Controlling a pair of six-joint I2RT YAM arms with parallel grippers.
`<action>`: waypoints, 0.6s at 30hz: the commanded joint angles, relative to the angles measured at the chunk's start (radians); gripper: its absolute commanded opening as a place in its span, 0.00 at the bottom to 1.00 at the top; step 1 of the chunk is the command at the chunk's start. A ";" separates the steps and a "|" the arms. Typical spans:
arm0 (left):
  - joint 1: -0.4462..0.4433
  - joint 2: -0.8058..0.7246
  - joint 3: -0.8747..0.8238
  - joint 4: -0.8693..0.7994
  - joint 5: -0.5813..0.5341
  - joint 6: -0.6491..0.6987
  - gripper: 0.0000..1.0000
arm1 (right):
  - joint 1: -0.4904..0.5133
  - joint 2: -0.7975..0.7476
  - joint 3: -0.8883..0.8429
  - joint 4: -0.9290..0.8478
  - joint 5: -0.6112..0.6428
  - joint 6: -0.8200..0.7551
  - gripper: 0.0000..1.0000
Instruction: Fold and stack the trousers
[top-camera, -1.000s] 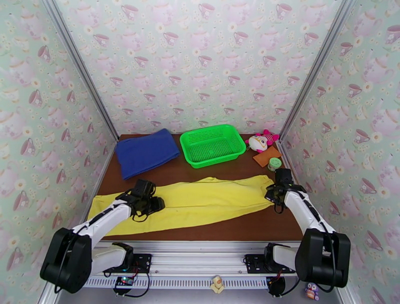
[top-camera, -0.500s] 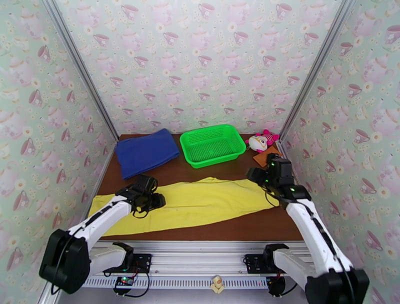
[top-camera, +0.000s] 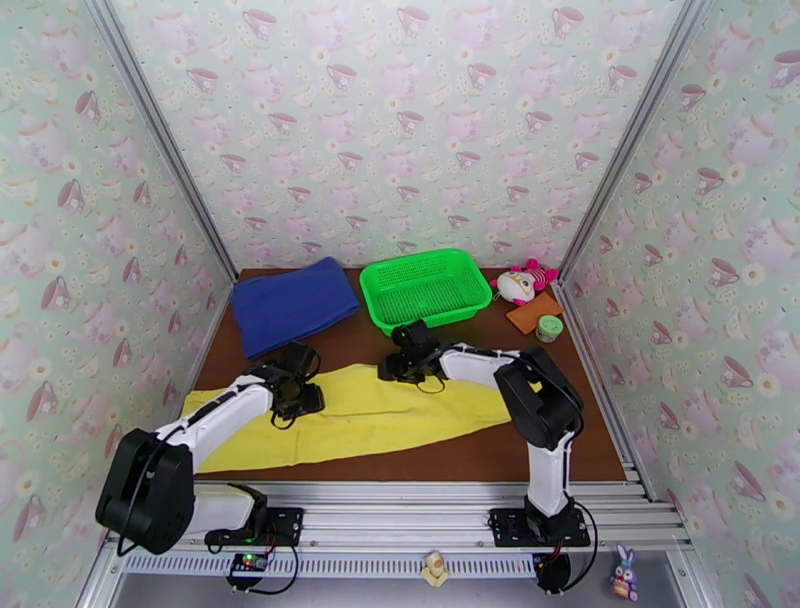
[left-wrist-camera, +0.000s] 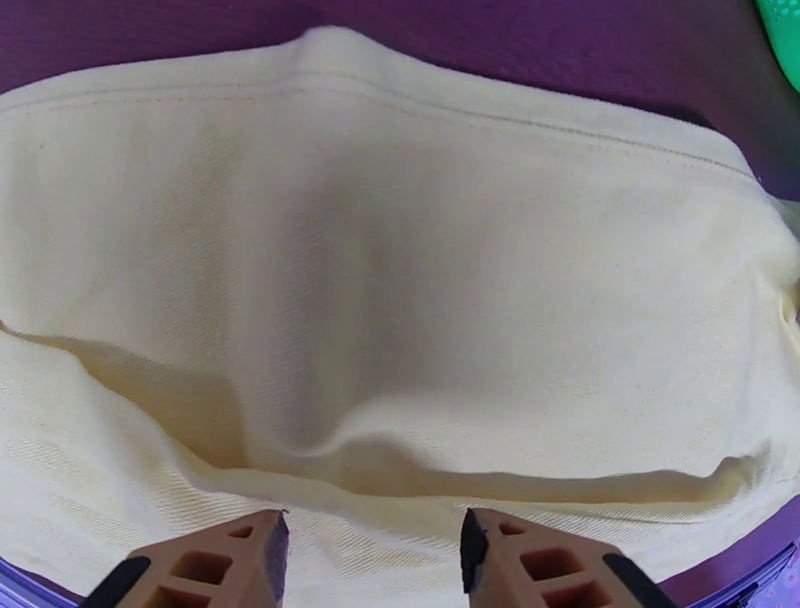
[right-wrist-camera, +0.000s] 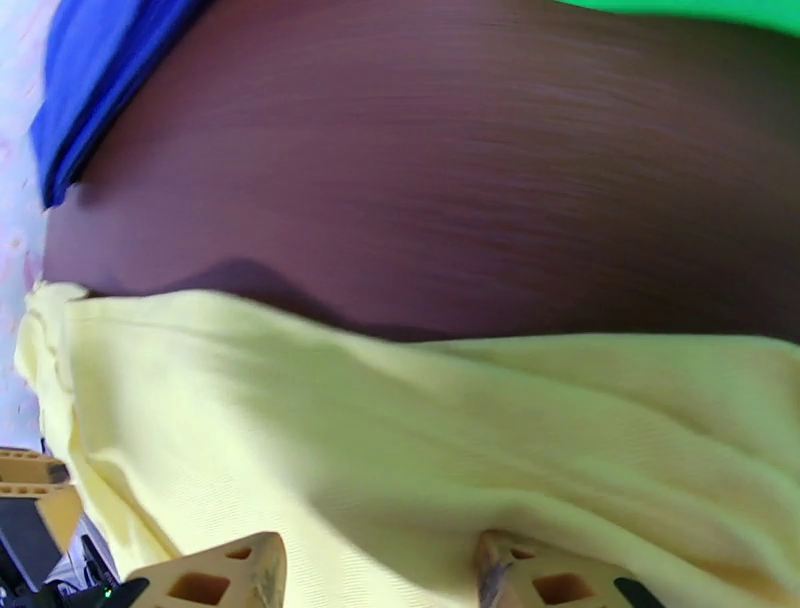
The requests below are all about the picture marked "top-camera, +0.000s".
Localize aluminium frame rail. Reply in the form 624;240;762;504
102;479;695;553

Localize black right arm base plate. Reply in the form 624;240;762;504
489;507;592;549

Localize folded blue trousers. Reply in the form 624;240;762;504
229;256;363;362

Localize purple bunny figurine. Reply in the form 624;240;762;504
610;543;640;603

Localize aluminium table side rail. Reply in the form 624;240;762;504
552;277;711;608

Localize aluminium corner post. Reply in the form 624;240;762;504
84;0;240;283
556;0;717;283

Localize green plastic basket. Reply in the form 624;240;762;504
359;247;493;339

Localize black base power cable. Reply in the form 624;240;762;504
243;543;300;595
559;509;599;593

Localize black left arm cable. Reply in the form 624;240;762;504
115;374;301;559

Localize slotted grey cable tray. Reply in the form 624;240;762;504
121;552;540;579

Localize black round mount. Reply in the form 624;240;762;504
534;552;573;594

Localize orange square cloth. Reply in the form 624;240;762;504
504;291;565;337

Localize yellow trousers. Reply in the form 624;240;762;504
181;362;545;474

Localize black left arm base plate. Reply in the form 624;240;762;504
204;507;306;546

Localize small black circuit board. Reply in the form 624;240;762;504
227;549;271;579

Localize pink and white plush toy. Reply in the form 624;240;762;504
489;257;561;308

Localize cream toy figurine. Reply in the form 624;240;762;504
419;551;450;589

